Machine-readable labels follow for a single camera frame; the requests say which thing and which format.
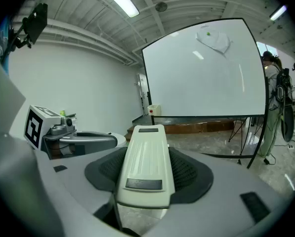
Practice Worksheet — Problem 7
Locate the round ceiling fixture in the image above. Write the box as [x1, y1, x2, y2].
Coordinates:
[155, 1, 168, 12]

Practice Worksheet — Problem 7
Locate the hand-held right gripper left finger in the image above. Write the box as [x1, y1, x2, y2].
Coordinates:
[0, 132, 128, 237]

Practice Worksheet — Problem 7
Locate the white whiteboard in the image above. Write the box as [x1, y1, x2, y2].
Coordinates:
[141, 17, 270, 169]

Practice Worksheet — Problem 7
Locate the person in white shirt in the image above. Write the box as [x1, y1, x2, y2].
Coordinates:
[0, 16, 14, 75]

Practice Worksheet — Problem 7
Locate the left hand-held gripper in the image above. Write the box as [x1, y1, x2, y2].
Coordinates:
[23, 104, 127, 159]

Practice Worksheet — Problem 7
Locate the white door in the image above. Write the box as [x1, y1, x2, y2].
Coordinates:
[137, 73, 150, 116]

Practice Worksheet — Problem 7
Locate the cream marker holder box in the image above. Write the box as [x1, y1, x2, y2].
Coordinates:
[147, 104, 162, 116]

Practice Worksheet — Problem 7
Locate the black clamp mount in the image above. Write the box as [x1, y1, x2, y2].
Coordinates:
[0, 26, 32, 64]

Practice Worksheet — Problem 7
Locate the white paper sheet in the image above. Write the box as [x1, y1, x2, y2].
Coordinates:
[195, 25, 233, 55]

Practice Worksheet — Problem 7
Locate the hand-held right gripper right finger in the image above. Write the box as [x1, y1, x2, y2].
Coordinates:
[142, 146, 295, 237]

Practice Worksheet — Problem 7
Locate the wooden platform step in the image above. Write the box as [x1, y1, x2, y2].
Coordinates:
[126, 115, 247, 141]

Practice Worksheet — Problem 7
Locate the black power adapter cable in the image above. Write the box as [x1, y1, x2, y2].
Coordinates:
[262, 154, 277, 165]

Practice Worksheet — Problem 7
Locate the beige rectangular block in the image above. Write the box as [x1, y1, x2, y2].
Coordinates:
[116, 124, 175, 209]

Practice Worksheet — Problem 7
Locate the black round disc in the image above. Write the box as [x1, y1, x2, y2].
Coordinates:
[280, 105, 294, 143]

